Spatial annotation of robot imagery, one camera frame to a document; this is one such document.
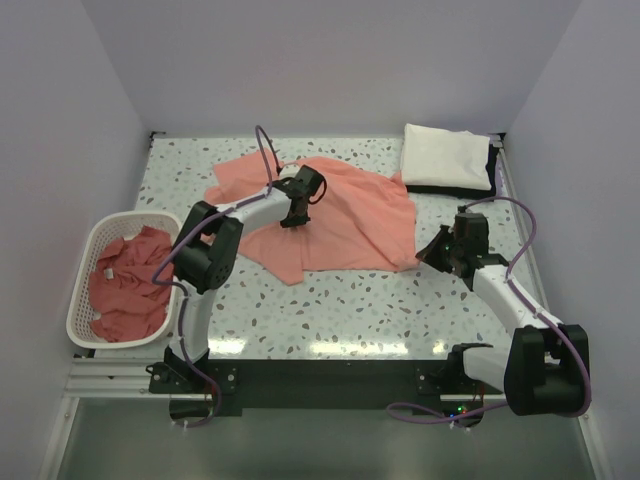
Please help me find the salmon pink t-shirt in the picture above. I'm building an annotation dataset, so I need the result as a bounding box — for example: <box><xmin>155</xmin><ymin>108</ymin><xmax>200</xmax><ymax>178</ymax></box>
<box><xmin>204</xmin><ymin>153</ymin><xmax>419</xmax><ymax>287</ymax></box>

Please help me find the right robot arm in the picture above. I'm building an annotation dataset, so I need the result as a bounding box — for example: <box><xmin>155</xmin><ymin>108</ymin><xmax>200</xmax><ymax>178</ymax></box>
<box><xmin>416</xmin><ymin>208</ymin><xmax>592</xmax><ymax>416</ymax></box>

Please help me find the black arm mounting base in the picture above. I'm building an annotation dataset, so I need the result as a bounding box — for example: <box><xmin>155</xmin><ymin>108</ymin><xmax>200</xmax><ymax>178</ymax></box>
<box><xmin>146</xmin><ymin>358</ymin><xmax>501</xmax><ymax>420</ymax></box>

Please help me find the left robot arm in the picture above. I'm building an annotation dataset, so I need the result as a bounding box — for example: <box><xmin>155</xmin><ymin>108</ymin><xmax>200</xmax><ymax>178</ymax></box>
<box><xmin>166</xmin><ymin>166</ymin><xmax>327</xmax><ymax>392</ymax></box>

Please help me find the folded black t-shirt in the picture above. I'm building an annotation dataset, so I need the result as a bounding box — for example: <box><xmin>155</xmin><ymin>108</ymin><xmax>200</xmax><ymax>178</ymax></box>
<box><xmin>406</xmin><ymin>145</ymin><xmax>499</xmax><ymax>200</ymax></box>

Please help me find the folded white t-shirt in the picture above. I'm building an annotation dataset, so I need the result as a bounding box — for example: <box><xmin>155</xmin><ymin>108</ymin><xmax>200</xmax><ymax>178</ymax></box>
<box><xmin>400</xmin><ymin>123</ymin><xmax>491</xmax><ymax>191</ymax></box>

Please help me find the white plastic laundry basket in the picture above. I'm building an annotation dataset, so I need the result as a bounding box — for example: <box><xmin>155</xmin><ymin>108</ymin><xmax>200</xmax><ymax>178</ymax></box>
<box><xmin>66</xmin><ymin>210</ymin><xmax>182</xmax><ymax>350</ymax></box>

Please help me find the dark pink crumpled t-shirt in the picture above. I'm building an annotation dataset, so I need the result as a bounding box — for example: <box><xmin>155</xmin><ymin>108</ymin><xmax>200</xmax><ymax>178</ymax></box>
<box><xmin>89</xmin><ymin>226</ymin><xmax>171</xmax><ymax>343</ymax></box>

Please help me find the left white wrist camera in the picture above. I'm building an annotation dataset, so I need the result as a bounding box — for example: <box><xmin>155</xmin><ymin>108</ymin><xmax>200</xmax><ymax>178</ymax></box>
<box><xmin>278</xmin><ymin>163</ymin><xmax>300</xmax><ymax>180</ymax></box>

